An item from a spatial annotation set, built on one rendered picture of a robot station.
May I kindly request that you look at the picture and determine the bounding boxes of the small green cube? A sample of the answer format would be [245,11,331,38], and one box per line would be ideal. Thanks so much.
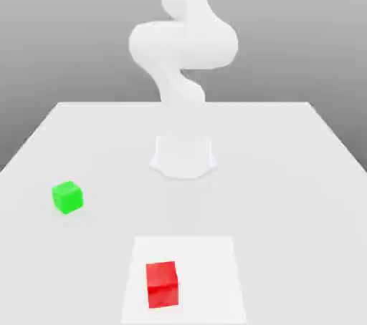
[51,180,85,215]

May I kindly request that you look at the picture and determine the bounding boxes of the small red cube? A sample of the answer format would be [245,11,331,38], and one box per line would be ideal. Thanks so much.
[145,260,180,310]

